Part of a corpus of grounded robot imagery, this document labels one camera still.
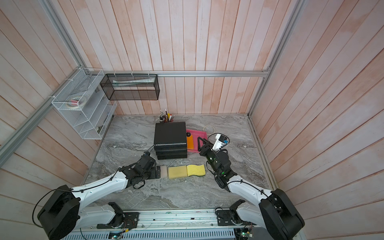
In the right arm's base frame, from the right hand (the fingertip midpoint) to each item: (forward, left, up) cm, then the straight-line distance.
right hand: (199, 138), depth 78 cm
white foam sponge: (-11, +21, -20) cm, 31 cm away
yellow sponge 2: (-9, +2, -21) cm, 23 cm away
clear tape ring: (+29, -8, -23) cm, 38 cm away
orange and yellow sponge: (+7, +5, -15) cm, 17 cm away
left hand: (-12, +27, -20) cm, 35 cm away
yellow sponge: (-10, +12, -21) cm, 26 cm away
